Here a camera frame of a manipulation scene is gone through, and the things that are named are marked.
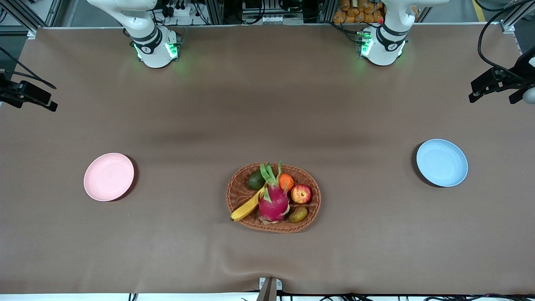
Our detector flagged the white power strip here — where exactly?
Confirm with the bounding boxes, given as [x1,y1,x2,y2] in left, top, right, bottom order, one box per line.
[165,0,204,18]

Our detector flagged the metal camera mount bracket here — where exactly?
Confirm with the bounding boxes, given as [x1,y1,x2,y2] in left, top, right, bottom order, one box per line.
[256,277,283,301]

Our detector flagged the brown table cover cloth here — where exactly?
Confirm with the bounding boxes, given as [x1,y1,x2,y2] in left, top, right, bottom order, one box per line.
[0,23,535,295]

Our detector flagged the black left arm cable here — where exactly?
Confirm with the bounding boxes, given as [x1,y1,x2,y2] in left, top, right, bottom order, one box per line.
[478,0,535,80]

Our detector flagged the red yellow apple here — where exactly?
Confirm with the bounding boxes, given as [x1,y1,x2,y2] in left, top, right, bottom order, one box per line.
[291,184,313,204]

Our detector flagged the yellow banana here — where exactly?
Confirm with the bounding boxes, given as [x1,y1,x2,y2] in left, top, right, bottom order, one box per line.
[230,183,268,222]

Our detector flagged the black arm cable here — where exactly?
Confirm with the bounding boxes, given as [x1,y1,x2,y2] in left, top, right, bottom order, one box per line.
[0,46,57,90]
[478,0,535,80]

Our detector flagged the pink dragon fruit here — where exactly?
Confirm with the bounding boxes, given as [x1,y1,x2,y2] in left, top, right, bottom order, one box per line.
[258,161,291,223]

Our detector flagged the dark green avocado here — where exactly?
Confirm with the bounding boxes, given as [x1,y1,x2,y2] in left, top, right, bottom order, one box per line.
[248,170,266,191]

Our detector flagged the pink plate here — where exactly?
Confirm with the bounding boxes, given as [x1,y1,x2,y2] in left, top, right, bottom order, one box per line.
[84,153,135,202]

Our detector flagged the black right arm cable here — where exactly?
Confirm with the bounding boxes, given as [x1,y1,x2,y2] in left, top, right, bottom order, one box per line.
[0,46,57,90]

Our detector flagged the light blue plate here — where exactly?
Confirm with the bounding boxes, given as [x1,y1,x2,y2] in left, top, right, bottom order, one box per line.
[416,139,469,188]

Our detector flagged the brown wicker basket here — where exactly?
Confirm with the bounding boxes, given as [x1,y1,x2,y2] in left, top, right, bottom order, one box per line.
[226,162,321,233]

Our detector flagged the bag of orange buns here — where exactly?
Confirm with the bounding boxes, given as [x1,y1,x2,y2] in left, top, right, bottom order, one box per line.
[333,0,385,24]

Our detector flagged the aluminium frame post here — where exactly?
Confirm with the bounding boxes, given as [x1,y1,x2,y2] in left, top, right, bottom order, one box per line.
[0,0,63,39]
[499,0,535,34]
[204,0,224,26]
[317,0,337,23]

